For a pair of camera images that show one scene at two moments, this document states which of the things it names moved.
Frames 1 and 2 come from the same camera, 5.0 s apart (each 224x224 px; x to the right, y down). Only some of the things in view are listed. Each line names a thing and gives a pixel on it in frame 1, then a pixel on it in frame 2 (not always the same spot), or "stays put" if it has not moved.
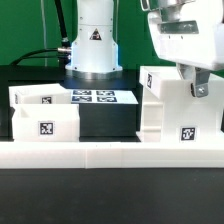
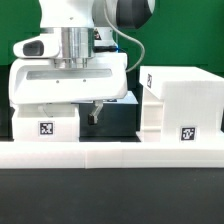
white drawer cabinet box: (172, 113) stays put
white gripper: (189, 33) → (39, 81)
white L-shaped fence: (111, 155) stays put
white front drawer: (46, 122) stays put
